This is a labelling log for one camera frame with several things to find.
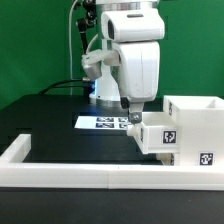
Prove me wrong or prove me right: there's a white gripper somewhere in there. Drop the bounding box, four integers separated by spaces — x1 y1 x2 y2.
113 42 160 124

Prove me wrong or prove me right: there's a white drawer tagged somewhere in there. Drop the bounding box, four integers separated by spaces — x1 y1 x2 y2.
156 153 174 166
127 112 180 154

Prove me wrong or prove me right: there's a white drawer front tagged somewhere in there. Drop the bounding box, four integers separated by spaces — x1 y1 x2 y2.
156 153 174 166

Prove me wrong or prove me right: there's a white drawer cabinet box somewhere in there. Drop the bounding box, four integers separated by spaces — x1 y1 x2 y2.
163 95 224 167

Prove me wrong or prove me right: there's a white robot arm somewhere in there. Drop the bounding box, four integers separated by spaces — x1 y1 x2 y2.
83 0 165 124

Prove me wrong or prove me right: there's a white marker tag sheet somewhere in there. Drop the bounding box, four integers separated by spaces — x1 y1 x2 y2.
74 116 130 130

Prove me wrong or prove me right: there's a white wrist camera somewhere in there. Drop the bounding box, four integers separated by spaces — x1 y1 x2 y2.
82 49 119 81

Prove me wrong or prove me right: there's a black cable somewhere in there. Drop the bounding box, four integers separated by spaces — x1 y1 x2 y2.
38 78 94 96

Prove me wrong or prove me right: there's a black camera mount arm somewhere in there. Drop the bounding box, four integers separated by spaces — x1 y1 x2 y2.
75 0 101 98

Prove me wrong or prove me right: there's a white border rail fence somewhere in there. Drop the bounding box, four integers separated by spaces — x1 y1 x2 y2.
0 134 224 191

